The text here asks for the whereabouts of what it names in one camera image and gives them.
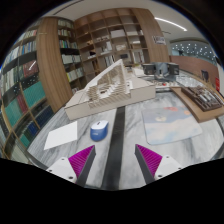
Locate small wall sign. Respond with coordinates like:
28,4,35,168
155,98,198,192
152,34,167,46

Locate grey blue building model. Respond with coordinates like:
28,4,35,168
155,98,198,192
153,61,171,79

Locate dark bookshelf with white books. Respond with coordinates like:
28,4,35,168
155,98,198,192
57,18,85,91

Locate long ceiling light strip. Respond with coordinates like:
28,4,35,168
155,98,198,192
153,16,188,33

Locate white architectural building model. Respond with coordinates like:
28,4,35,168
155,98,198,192
64,59,157,122

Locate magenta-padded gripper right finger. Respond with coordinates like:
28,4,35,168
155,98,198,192
134,143,184,185

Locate white board with small models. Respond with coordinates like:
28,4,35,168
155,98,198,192
154,79,181,89

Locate red box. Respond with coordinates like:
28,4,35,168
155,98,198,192
214,77,221,92

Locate brown model on wooden board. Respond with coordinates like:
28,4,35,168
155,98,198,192
171,84,224,124

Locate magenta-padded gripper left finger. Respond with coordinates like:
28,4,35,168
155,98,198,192
45,144,98,188

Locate blue and white computer mouse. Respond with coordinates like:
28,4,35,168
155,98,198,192
89,119,110,142

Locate black bin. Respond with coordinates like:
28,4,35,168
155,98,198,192
200,69,209,81

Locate white paper sheet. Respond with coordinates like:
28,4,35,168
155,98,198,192
43,120,79,151

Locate far ceiling spot lights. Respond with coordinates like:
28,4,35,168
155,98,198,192
171,41,218,61

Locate bookshelf with teal books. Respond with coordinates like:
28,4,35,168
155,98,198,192
0,28,56,159

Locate pale printed mouse pad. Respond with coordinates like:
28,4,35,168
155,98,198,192
141,105,204,146

